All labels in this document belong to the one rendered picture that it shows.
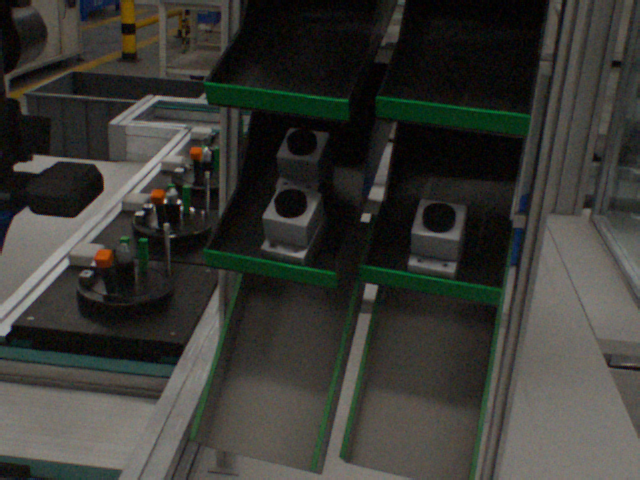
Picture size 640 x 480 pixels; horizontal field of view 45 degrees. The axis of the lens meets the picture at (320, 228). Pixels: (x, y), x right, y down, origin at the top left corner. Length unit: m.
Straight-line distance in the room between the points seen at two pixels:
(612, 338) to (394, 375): 0.66
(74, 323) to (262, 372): 0.36
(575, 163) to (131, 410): 1.25
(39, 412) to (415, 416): 0.48
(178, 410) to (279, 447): 0.17
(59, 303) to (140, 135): 0.99
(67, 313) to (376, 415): 0.50
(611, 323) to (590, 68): 0.65
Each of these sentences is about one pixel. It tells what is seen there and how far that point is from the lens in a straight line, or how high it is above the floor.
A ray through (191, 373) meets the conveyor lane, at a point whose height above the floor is 0.95.
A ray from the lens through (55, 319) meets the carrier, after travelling 1.13.
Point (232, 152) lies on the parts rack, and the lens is 0.82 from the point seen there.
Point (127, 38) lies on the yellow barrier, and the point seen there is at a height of 0.22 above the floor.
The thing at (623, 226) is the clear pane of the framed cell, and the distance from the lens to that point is 1.73.
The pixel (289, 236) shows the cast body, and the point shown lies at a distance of 0.71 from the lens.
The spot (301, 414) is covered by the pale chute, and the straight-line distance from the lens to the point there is 0.83.
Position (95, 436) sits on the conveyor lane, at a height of 0.92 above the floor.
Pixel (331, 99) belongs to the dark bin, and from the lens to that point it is 0.66.
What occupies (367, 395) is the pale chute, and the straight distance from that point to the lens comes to 0.84.
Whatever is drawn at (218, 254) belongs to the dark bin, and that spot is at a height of 1.21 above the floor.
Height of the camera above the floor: 1.52
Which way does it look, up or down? 23 degrees down
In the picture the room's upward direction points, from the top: 4 degrees clockwise
